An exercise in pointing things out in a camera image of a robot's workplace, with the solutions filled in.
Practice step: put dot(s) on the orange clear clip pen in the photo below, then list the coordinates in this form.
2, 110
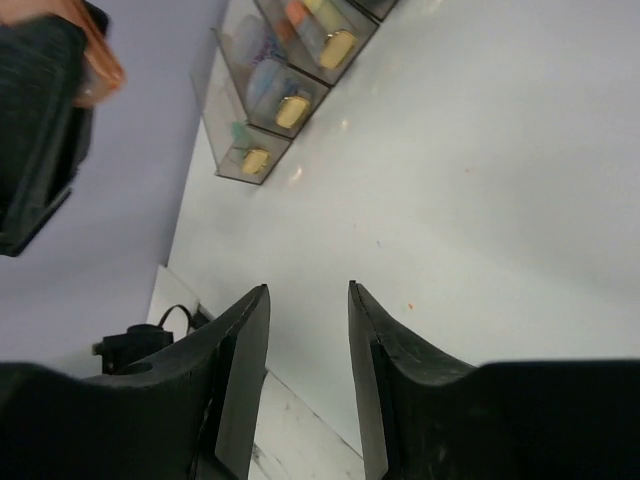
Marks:
103, 73

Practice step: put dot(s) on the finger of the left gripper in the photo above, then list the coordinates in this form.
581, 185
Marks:
44, 135

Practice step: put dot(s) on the orange tip marker pen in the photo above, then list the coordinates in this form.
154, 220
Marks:
301, 19

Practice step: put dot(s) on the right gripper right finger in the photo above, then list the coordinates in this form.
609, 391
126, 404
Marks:
424, 414

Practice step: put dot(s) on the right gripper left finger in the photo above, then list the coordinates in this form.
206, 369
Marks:
188, 411

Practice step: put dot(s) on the green clear clip pen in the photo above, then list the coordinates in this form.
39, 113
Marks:
241, 136

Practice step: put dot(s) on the smoky clear drawer organizer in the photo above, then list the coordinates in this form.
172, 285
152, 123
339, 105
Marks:
220, 84

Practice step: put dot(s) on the small clear blue jar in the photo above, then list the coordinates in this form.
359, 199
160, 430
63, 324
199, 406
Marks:
269, 83

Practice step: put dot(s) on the yellow highlighter pen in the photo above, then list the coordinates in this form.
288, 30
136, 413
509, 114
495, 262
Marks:
327, 14

